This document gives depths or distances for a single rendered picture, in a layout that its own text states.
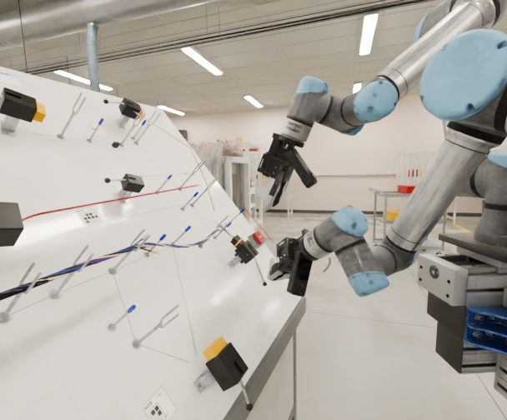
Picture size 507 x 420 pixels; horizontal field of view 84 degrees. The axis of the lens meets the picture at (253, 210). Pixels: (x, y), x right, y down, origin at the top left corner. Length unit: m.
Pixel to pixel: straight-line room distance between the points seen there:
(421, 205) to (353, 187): 8.21
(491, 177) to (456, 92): 0.45
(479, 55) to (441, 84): 0.05
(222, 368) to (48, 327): 0.30
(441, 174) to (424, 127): 8.51
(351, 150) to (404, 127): 1.49
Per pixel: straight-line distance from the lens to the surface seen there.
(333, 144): 8.90
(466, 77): 0.51
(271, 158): 0.76
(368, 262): 0.65
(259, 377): 0.81
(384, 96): 0.66
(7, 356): 0.57
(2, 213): 0.54
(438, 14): 1.00
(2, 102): 0.80
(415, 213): 0.70
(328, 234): 0.67
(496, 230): 0.91
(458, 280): 0.83
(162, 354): 0.65
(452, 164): 0.67
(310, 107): 0.75
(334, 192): 8.90
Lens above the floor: 1.36
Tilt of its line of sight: 8 degrees down
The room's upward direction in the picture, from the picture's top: 1 degrees counter-clockwise
